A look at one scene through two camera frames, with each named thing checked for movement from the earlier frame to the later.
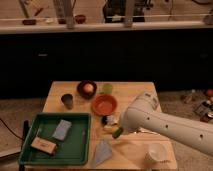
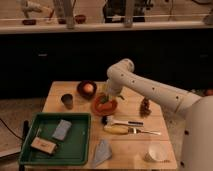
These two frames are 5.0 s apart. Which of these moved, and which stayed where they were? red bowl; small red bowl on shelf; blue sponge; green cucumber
Moved: green cucumber
Stayed: blue sponge; small red bowl on shelf; red bowl
